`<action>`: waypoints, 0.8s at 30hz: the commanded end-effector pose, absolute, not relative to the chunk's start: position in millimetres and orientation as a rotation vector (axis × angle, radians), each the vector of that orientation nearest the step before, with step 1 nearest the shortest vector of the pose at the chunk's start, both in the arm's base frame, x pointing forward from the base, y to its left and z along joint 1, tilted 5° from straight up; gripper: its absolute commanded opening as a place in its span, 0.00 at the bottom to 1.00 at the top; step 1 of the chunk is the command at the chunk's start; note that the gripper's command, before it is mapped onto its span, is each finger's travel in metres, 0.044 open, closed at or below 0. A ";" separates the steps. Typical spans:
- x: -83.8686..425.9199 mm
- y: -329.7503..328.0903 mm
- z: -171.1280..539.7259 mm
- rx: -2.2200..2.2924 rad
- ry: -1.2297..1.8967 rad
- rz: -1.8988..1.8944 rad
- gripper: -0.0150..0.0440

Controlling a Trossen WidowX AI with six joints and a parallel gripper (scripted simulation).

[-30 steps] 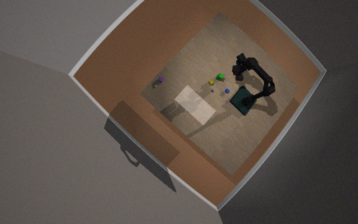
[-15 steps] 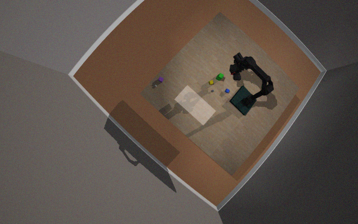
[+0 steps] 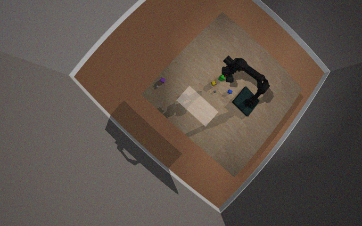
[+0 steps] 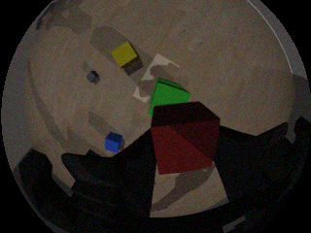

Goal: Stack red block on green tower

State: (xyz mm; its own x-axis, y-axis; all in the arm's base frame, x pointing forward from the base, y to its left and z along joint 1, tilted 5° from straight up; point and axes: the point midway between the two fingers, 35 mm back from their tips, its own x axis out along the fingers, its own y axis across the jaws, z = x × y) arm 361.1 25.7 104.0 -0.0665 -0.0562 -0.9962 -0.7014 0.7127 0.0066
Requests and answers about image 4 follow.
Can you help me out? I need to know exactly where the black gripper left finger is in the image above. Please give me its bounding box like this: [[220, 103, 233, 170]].
[[61, 128, 156, 217]]

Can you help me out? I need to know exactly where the yellow cube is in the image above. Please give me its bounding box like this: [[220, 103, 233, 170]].
[[112, 42, 141, 69]]

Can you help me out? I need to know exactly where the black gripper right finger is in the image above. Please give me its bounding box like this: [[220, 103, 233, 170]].
[[214, 121, 289, 202]]

